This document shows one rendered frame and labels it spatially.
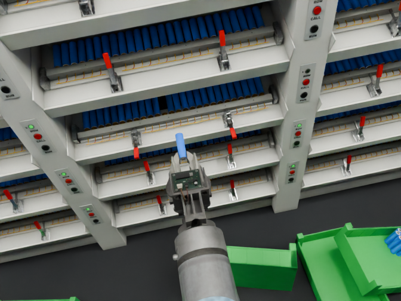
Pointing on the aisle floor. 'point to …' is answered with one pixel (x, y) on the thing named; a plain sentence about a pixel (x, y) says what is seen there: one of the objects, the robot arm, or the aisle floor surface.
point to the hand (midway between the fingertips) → (183, 159)
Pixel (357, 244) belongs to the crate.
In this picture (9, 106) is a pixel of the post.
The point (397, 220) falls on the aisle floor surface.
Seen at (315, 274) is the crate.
